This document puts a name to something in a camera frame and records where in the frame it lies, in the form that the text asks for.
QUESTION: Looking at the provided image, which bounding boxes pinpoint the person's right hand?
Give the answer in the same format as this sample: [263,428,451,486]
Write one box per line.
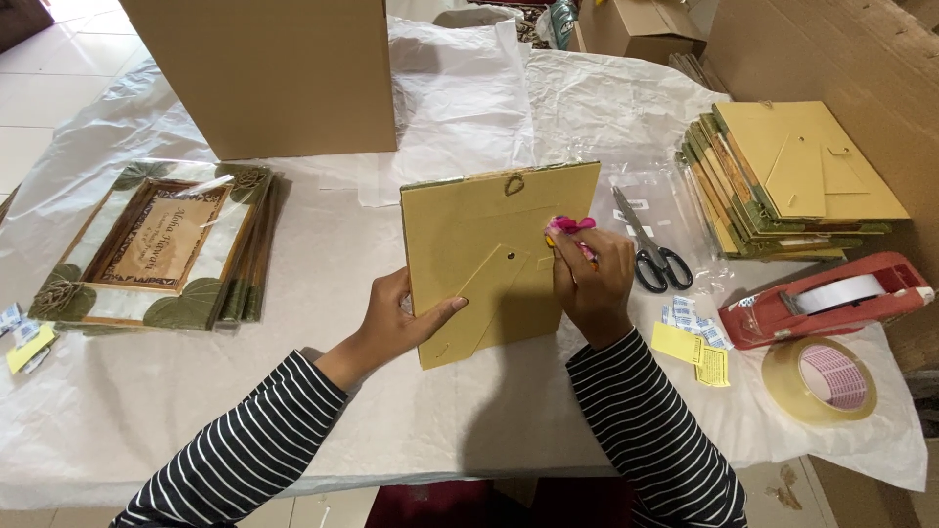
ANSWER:
[546,226,636,350]

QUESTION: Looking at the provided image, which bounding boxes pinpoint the person's left hand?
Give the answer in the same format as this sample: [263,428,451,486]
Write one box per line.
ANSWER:
[346,267,469,372]

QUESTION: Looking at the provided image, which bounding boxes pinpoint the pink handled tool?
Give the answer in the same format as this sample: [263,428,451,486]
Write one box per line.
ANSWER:
[544,215,599,269]

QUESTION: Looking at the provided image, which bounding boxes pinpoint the photo frame with cardboard back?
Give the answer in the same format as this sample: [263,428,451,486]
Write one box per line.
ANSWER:
[400,161,603,371]

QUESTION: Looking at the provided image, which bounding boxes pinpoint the plain yellow paper slip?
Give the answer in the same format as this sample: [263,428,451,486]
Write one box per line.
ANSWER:
[6,323,59,375]
[650,321,706,366]

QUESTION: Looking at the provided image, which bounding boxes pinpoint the clear plastic sleeves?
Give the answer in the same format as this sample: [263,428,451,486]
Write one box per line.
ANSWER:
[600,164,736,296]

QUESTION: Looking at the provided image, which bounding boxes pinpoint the printed yellow paper slip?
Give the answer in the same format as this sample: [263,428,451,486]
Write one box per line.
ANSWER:
[694,346,732,389]

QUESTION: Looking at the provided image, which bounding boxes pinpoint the white plastic table cover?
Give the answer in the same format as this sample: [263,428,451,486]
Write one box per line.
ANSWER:
[0,50,930,511]

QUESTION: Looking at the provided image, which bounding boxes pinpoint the person's dark red clothing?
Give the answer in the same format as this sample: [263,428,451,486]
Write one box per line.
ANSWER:
[364,477,636,528]

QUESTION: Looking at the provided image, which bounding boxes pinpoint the clear packing tape roll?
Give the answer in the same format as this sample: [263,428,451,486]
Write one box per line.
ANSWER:
[760,336,878,428]

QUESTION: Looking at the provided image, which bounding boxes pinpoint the red tape dispenser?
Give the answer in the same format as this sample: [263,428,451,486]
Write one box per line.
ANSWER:
[717,251,936,352]

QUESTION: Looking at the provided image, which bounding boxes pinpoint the stack of unwrapped photo frames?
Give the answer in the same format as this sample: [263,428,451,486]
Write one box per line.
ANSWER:
[675,100,911,264]

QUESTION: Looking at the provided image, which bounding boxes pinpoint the stack of white plastic bags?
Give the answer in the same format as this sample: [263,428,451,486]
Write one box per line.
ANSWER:
[357,15,537,208]

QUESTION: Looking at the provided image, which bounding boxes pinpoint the stack of wrapped leaf frames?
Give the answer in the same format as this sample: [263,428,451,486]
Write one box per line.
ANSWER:
[28,160,286,335]

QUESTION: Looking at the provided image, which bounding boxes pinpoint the small open cardboard box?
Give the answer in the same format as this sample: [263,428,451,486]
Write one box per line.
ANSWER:
[571,0,707,64]

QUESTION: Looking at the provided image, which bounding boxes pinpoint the green printed plastic bag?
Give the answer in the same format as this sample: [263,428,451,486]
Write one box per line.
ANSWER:
[535,0,581,51]

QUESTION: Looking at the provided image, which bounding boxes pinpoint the large brown cardboard box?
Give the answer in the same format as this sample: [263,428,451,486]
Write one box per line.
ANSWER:
[119,0,399,161]

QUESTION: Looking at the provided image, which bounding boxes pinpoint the dark brown sofa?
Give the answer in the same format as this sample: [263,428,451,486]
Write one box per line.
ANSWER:
[0,0,55,54]

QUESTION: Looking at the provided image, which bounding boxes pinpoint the black handled scissors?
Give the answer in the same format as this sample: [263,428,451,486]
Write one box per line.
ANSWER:
[611,185,694,294]

